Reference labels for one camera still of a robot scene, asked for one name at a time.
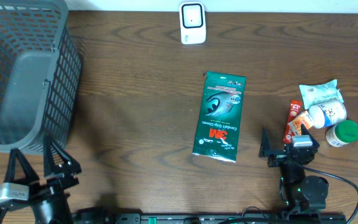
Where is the light green wipes pack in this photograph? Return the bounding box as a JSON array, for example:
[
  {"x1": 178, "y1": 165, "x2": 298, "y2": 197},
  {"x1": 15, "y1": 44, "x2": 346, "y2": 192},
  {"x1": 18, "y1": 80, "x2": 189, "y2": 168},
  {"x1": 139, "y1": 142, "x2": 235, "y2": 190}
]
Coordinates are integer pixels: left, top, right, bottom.
[{"x1": 299, "y1": 79, "x2": 344, "y2": 110}]

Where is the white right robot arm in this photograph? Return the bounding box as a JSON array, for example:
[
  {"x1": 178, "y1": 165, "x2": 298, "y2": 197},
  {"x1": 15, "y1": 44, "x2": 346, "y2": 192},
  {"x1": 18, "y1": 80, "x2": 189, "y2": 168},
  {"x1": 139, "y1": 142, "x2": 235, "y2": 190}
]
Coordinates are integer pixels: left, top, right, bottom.
[{"x1": 259, "y1": 125, "x2": 329, "y2": 220}]

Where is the red stick packet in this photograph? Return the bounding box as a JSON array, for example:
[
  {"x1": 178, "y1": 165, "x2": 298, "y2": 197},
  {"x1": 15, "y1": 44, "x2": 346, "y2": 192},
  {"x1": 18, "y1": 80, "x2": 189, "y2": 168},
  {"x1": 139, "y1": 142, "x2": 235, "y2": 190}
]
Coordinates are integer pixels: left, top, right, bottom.
[{"x1": 282, "y1": 100, "x2": 302, "y2": 144}]

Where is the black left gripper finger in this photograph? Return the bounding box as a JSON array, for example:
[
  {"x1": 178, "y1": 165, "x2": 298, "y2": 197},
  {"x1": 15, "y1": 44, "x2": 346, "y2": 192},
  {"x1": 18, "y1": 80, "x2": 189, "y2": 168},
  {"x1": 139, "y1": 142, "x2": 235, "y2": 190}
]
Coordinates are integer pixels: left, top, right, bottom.
[
  {"x1": 4, "y1": 149, "x2": 39, "y2": 185},
  {"x1": 43, "y1": 136, "x2": 82, "y2": 179}
]

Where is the green 3M glove package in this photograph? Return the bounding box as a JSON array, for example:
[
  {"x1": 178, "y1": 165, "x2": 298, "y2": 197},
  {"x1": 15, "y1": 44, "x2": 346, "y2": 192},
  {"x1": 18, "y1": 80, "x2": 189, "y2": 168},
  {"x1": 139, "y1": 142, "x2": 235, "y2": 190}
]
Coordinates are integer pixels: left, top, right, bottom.
[{"x1": 192, "y1": 71, "x2": 247, "y2": 162}]

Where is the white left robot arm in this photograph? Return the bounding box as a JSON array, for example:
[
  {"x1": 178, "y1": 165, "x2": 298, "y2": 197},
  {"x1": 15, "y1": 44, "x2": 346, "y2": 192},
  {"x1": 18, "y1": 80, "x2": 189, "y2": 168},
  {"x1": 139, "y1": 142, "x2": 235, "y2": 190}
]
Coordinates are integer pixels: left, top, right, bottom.
[{"x1": 0, "y1": 136, "x2": 112, "y2": 224}]

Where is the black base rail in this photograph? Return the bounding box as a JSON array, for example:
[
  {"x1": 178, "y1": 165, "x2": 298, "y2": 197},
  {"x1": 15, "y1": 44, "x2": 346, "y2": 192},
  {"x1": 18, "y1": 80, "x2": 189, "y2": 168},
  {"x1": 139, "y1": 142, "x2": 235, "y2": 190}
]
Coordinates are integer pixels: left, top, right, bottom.
[{"x1": 111, "y1": 213, "x2": 347, "y2": 224}]

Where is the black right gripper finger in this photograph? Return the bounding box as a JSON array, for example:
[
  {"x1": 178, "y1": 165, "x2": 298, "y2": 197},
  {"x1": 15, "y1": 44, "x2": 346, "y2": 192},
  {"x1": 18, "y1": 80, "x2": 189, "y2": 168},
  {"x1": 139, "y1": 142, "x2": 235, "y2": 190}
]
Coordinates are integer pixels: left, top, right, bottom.
[
  {"x1": 301, "y1": 124, "x2": 320, "y2": 152},
  {"x1": 259, "y1": 128, "x2": 286, "y2": 158}
]

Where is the white barcode scanner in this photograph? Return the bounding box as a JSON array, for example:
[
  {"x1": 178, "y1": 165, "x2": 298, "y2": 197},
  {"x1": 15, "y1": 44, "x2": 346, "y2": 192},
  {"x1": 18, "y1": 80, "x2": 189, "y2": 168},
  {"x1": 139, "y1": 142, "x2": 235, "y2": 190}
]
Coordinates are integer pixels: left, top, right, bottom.
[{"x1": 179, "y1": 2, "x2": 206, "y2": 45}]

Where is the green lid jar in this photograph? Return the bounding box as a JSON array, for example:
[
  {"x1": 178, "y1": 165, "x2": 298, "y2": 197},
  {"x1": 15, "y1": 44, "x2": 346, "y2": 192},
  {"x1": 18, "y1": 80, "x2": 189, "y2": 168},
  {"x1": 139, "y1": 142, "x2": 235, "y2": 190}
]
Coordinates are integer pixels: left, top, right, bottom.
[{"x1": 326, "y1": 120, "x2": 358, "y2": 147}]

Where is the grey plastic basket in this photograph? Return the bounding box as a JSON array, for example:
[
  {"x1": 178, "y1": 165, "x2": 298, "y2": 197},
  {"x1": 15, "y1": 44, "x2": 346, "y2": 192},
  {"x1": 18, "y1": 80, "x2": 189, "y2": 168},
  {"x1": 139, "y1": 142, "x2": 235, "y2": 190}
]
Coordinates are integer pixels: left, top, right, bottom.
[{"x1": 0, "y1": 0, "x2": 82, "y2": 154}]

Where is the orange small box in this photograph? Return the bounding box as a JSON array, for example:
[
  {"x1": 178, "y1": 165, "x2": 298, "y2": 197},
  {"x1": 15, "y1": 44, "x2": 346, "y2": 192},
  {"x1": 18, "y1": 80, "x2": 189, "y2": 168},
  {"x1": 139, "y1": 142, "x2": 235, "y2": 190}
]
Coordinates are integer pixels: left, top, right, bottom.
[{"x1": 288, "y1": 111, "x2": 314, "y2": 135}]

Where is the white blue label tub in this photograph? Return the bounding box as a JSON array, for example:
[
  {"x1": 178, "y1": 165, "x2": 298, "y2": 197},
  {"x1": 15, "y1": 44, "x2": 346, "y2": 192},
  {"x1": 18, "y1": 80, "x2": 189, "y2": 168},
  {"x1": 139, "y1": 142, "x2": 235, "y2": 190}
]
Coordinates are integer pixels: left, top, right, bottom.
[{"x1": 308, "y1": 100, "x2": 347, "y2": 129}]

